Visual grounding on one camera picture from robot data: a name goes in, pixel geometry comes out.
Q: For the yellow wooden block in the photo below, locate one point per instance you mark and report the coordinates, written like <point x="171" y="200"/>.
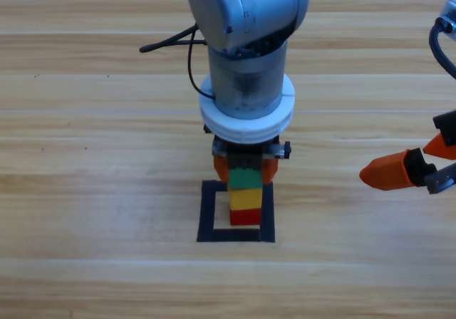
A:
<point x="245" y="199"/>

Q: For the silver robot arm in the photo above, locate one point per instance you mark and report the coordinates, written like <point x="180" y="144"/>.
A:
<point x="246" y="13"/>

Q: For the green wooden block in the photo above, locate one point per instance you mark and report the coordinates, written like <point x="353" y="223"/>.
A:
<point x="246" y="180"/>

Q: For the black tape rectangle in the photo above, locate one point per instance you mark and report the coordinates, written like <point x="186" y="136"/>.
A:
<point x="206" y="219"/>

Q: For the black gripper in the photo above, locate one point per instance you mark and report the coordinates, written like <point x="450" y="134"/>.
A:
<point x="443" y="180"/>
<point x="246" y="157"/>

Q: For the red wooden block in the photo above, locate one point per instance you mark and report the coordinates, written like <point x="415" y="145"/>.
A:
<point x="245" y="217"/>

